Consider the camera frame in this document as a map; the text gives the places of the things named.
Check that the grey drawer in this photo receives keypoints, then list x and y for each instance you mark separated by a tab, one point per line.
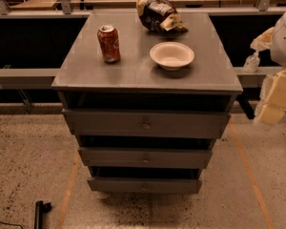
145	158
146	123
144	185

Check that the grey top drawer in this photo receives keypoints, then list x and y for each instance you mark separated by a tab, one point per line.
146	123

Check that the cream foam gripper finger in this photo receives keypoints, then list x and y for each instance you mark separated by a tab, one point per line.
272	104
263	42

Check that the black post on floor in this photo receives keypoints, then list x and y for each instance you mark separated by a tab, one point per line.
41	208

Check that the clear sanitizer pump bottle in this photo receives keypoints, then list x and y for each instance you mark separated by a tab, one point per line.
251	63

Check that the crumpled chip bag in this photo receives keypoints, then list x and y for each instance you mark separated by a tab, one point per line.
159	15

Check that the grey bottom drawer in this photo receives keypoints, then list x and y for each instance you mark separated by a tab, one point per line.
144	185

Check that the white paper bowl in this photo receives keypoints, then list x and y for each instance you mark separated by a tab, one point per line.
171	56

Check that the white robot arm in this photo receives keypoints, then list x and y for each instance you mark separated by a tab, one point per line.
278	47

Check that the grey middle drawer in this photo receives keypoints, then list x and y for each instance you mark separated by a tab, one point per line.
145	158

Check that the grey wooden drawer cabinet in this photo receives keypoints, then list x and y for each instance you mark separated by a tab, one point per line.
85	81

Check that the red soda can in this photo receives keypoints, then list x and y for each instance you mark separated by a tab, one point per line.
109	43

